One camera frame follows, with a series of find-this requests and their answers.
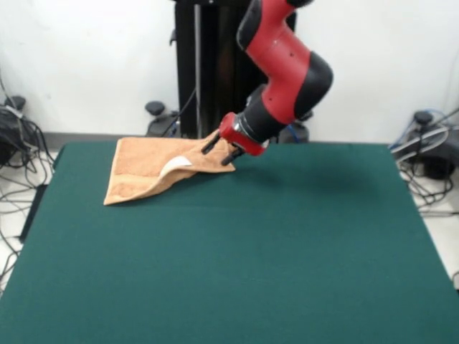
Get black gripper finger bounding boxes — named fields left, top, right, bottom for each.
left=202, top=129, right=222, bottom=155
left=220, top=146, right=245, bottom=166

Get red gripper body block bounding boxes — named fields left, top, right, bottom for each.
left=218, top=112, right=268, bottom=157

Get tan terry towel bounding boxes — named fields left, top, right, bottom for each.
left=103, top=129, right=237, bottom=206

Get dark green table cloth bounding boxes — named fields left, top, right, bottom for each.
left=0, top=142, right=459, bottom=344

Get black floor base foot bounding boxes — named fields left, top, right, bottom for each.
left=392, top=110, right=459, bottom=180
left=0, top=95, right=28, bottom=166

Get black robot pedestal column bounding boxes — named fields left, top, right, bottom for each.
left=168, top=0, right=298, bottom=143

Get blue cable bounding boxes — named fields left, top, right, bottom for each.
left=389, top=108, right=459, bottom=151

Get tangled black floor cables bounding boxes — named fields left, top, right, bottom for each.
left=0, top=71, right=57, bottom=291
left=397, top=164, right=459, bottom=216

